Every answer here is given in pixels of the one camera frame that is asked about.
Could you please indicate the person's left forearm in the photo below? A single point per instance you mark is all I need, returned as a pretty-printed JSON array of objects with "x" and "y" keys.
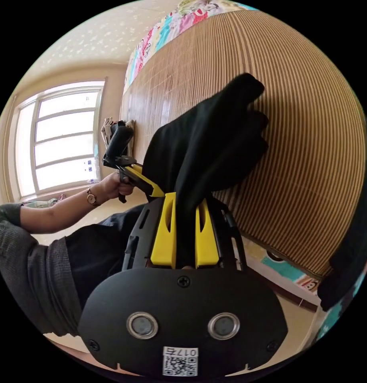
[{"x": 60, "y": 212}]

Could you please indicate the person's body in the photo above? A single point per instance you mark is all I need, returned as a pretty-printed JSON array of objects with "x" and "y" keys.
[{"x": 37, "y": 284}]

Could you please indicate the bed with woven mat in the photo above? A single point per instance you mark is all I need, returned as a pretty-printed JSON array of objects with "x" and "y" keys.
[{"x": 306, "y": 149}]

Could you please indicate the person's left hand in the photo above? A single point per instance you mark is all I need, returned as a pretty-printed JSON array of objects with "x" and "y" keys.
[{"x": 110, "y": 188}]

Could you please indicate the black long pants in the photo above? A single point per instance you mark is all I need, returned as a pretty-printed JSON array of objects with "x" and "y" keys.
[{"x": 207, "y": 134}]

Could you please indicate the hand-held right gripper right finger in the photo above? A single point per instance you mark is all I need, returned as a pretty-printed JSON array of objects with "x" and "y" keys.
[{"x": 207, "y": 242}]

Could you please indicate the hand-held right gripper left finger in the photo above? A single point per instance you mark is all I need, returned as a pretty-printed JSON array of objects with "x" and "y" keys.
[{"x": 164, "y": 239}]

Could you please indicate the window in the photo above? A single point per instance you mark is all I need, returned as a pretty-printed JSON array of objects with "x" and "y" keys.
[{"x": 60, "y": 140}]

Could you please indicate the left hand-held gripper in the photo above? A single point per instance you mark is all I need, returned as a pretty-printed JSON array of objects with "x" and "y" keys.
[{"x": 117, "y": 161}]

